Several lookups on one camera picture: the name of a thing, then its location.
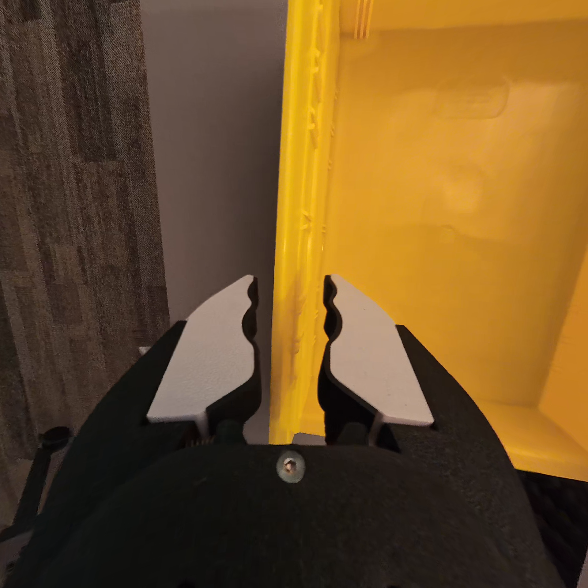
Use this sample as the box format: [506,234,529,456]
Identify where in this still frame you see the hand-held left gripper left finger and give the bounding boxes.
[146,274,262,438]

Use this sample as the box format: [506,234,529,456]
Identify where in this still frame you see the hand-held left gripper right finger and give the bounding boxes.
[318,274,435,445]

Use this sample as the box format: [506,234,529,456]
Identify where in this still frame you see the yellow plastic bin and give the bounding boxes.
[269,0,588,483]

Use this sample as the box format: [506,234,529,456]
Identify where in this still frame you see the black chair base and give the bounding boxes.
[0,426,73,545]

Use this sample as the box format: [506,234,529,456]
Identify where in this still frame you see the black textured mat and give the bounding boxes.
[517,468,588,588]

